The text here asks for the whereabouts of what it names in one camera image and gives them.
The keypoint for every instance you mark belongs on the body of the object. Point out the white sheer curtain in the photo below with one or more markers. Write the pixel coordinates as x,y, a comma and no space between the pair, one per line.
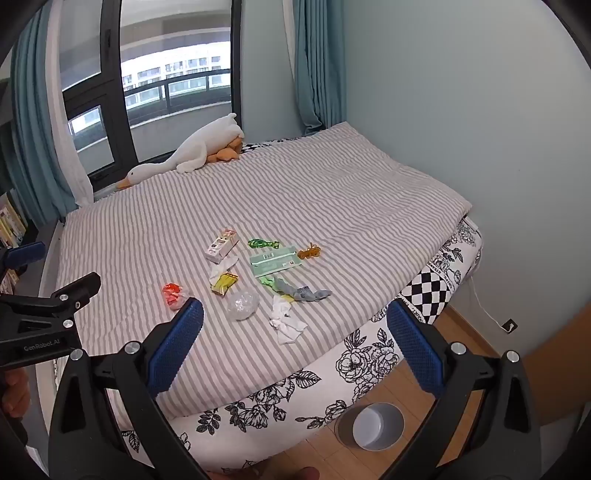
69,147

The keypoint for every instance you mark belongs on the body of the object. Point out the pale green wipes packet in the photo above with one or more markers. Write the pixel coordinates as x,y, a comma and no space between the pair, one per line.
274,262

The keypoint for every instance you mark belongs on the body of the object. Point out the balcony railing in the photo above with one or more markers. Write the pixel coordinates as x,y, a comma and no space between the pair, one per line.
184,90

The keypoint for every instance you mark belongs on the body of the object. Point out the grey striped blanket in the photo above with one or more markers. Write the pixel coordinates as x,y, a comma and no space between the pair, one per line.
323,194

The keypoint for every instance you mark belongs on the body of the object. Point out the green candy wrapper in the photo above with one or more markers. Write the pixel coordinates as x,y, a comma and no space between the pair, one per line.
261,243

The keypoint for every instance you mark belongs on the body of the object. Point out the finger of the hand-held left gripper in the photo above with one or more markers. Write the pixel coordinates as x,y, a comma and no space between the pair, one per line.
74,290
27,254

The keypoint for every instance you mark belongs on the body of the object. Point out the teal curtain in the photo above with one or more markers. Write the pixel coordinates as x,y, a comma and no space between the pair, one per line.
318,64
34,138

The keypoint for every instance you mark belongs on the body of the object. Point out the white goose plush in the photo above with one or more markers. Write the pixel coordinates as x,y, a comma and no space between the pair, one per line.
198,145

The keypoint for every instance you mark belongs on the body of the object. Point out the yellow snack packet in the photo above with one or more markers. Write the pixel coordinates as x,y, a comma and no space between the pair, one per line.
225,282

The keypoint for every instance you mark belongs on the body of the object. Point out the orange rubber bands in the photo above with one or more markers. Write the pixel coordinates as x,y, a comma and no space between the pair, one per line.
308,252

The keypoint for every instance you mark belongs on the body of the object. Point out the row of books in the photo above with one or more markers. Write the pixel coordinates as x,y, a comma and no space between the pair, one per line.
10,230

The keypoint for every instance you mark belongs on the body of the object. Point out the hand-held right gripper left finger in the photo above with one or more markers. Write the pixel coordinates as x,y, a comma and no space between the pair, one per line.
184,344

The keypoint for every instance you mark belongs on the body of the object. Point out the orange plush toy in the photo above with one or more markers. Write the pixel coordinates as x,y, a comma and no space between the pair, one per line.
226,151

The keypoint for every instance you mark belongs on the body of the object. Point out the white milk carton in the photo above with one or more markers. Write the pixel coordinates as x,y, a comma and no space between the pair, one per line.
221,244

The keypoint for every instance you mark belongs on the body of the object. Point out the wooden furniture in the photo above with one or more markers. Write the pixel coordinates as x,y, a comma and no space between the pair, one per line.
561,374

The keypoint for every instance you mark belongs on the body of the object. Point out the yellow cloth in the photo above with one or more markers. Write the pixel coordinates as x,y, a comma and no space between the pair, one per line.
286,299

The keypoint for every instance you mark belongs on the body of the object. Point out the person's left hand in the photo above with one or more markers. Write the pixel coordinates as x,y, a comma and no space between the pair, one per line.
16,392

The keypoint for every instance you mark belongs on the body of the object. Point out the large white crumpled tissue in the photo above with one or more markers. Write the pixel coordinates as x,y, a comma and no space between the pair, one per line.
286,323

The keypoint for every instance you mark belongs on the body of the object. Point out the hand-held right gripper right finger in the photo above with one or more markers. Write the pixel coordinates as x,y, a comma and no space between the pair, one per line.
415,350

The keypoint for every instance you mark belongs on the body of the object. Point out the grey trash bin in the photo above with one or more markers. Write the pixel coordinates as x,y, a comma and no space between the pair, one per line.
376,427

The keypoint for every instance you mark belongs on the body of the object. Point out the small white crumpled tissue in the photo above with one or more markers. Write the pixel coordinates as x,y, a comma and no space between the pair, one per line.
222,269

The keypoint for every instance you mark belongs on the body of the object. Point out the wall power outlet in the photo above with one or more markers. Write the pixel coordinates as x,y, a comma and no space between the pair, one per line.
510,326

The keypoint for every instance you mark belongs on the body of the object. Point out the light green wrapper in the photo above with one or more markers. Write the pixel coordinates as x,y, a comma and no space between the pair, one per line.
268,282

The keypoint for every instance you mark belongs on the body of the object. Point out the clear crumpled plastic bag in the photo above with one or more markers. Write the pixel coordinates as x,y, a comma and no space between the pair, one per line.
242,305

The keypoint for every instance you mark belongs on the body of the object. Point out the red wrapper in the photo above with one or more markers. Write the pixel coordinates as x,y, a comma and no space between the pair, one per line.
173,294

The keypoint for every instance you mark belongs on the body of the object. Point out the black framed window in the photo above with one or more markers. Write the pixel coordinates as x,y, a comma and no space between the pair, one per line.
113,92

